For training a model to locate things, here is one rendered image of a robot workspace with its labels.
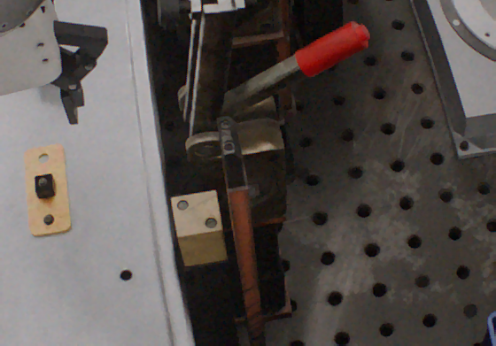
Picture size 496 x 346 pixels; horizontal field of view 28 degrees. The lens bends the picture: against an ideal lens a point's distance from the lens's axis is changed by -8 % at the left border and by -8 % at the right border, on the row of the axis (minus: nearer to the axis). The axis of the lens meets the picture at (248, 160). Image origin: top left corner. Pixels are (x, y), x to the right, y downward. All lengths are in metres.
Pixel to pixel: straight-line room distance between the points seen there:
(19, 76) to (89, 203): 0.19
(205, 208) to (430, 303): 0.43
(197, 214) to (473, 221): 0.49
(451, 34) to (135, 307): 0.56
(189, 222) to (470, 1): 0.58
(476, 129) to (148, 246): 0.47
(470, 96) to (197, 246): 0.47
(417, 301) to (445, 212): 0.12
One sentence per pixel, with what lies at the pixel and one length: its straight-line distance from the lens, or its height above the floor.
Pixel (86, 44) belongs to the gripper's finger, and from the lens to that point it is 0.71.
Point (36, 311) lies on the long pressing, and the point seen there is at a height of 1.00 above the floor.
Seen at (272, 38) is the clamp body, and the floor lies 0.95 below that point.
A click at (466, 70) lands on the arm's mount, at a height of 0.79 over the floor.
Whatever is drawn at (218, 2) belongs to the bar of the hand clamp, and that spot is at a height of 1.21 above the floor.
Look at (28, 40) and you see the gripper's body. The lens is 0.67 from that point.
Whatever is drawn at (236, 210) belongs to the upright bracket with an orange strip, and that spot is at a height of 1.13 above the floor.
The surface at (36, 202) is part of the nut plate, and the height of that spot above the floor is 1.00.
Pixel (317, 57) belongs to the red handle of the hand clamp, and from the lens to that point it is 0.76.
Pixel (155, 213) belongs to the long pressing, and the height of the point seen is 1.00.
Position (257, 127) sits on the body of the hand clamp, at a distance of 0.82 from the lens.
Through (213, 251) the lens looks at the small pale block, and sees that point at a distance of 0.79.
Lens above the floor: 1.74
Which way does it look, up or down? 60 degrees down
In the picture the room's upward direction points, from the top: 6 degrees counter-clockwise
